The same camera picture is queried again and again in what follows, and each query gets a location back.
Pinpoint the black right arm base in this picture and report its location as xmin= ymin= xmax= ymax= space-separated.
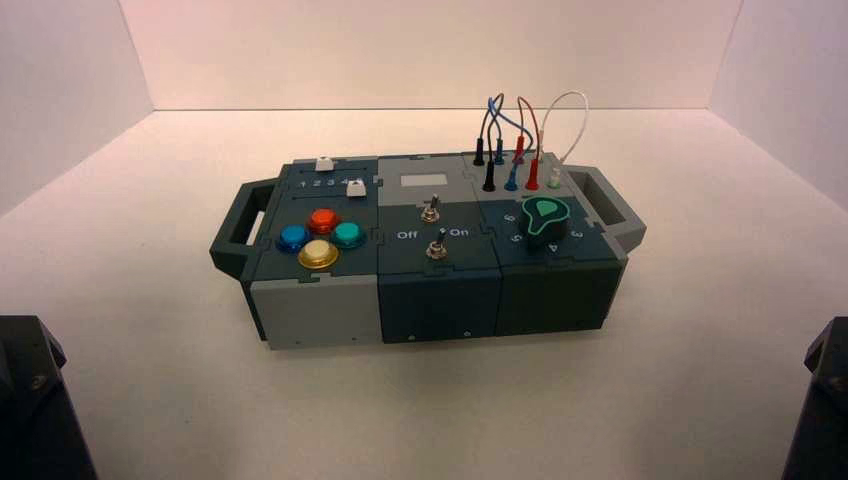
xmin=781 ymin=316 xmax=848 ymax=480

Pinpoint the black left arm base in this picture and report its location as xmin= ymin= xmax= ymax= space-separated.
xmin=0 ymin=315 xmax=99 ymax=480

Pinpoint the grey and dark green control box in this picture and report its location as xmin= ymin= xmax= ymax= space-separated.
xmin=209 ymin=154 xmax=648 ymax=351

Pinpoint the teal push button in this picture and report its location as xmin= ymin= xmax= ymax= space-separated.
xmin=329 ymin=221 xmax=368 ymax=250

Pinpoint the red push button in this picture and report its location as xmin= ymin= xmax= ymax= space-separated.
xmin=308 ymin=208 xmax=342 ymax=236

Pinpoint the yellow push button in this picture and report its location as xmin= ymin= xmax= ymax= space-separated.
xmin=297 ymin=239 xmax=340 ymax=271

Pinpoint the black rotary knob green pointer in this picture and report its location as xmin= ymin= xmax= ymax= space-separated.
xmin=521 ymin=196 xmax=572 ymax=250

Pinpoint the blue push button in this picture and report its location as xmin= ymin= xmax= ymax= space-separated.
xmin=276 ymin=224 xmax=313 ymax=254

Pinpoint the black jumper cable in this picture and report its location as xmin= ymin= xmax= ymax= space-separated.
xmin=472 ymin=92 xmax=506 ymax=193

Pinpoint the red jumper cable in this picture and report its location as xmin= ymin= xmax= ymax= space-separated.
xmin=513 ymin=96 xmax=546 ymax=192

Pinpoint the white jumper cable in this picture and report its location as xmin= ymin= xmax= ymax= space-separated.
xmin=537 ymin=90 xmax=590 ymax=191

